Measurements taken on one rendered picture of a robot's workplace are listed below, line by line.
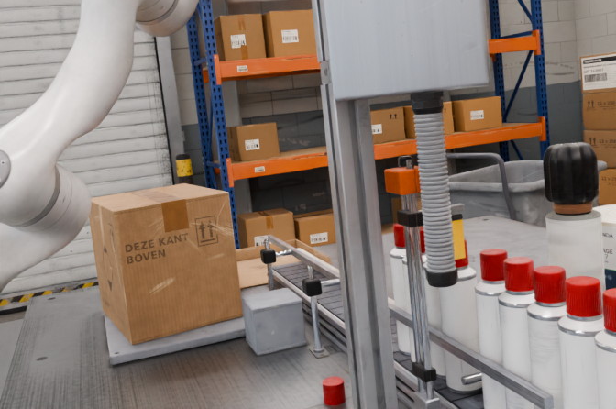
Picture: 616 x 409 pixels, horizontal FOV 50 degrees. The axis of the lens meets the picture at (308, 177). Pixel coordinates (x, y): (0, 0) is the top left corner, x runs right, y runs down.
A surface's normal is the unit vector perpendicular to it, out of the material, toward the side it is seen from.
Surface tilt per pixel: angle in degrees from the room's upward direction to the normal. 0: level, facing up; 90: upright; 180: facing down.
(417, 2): 90
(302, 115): 90
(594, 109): 90
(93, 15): 92
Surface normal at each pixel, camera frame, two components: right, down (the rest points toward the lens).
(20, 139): 0.11, -0.65
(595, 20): -0.93, 0.14
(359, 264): 0.32, 0.07
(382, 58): -0.28, 0.14
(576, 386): -0.70, 0.15
